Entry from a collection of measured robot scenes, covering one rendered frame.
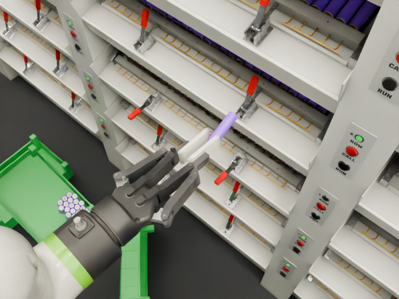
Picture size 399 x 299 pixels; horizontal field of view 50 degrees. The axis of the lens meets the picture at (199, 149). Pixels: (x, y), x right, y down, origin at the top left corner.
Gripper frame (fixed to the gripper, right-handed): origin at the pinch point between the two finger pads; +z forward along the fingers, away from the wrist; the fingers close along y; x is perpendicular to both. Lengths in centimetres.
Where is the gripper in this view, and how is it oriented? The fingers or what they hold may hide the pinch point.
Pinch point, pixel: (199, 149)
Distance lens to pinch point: 72.9
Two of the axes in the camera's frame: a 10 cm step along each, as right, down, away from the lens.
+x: 1.2, 6.4, 7.6
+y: -7.0, -4.9, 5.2
